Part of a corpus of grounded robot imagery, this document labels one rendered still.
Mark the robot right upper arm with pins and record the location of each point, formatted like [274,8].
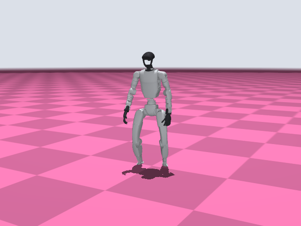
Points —
[134,82]

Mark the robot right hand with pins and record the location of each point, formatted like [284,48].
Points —
[125,114]

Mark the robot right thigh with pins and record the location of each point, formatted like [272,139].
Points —
[137,126]

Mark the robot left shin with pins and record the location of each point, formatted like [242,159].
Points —
[164,152]

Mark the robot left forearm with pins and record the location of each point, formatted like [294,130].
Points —
[168,101]

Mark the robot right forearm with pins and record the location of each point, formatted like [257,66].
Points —
[129,99]

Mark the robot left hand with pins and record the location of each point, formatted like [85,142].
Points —
[167,118]

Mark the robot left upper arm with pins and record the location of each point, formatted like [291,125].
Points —
[163,76]

